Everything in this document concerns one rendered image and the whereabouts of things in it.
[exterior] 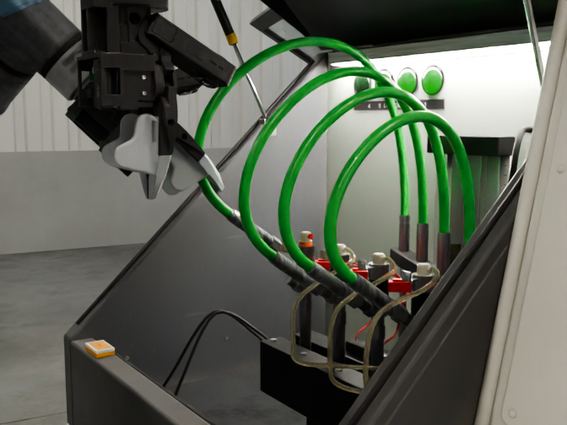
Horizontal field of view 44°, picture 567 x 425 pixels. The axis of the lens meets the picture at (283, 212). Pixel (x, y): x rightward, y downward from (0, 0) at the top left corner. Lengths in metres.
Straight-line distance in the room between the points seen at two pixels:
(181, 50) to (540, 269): 0.44
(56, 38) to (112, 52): 0.18
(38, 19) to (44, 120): 6.56
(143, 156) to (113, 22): 0.14
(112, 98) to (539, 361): 0.50
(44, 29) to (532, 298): 0.63
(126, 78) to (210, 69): 0.10
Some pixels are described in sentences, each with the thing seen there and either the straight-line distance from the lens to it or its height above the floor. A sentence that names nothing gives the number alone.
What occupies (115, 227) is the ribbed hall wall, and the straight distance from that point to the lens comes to 7.64.
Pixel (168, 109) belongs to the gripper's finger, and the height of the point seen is 1.33.
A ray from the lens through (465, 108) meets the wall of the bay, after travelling 1.19.
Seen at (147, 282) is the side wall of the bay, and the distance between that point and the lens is 1.28.
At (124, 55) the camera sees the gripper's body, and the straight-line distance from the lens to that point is 0.74.
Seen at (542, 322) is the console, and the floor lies 1.11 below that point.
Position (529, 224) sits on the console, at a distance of 0.80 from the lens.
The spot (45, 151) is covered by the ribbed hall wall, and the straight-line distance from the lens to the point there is 7.44.
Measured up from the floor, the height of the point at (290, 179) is 1.25.
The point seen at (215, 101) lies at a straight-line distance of 0.95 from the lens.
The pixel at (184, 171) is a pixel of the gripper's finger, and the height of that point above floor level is 1.25.
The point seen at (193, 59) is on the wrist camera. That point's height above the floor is 1.38.
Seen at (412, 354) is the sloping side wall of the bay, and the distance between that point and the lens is 0.74.
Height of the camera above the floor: 1.32
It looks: 8 degrees down
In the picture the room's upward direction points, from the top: straight up
